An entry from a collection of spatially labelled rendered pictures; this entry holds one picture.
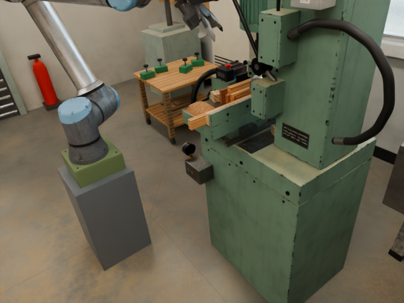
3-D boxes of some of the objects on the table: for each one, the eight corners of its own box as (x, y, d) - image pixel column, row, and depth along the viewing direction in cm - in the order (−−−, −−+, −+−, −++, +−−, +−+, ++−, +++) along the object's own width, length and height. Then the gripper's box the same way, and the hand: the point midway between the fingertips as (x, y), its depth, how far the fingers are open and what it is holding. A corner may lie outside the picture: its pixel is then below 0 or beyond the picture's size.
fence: (312, 82, 148) (314, 70, 145) (315, 83, 147) (317, 71, 144) (208, 126, 121) (208, 113, 118) (211, 127, 120) (210, 115, 117)
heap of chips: (201, 103, 139) (200, 95, 137) (221, 113, 129) (220, 105, 127) (184, 109, 135) (183, 101, 133) (203, 121, 125) (202, 112, 123)
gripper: (182, -1, 132) (212, 39, 138) (166, 8, 116) (200, 53, 122) (198, -16, 127) (228, 26, 133) (183, -8, 111) (217, 39, 117)
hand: (220, 35), depth 126 cm, fingers open, 14 cm apart
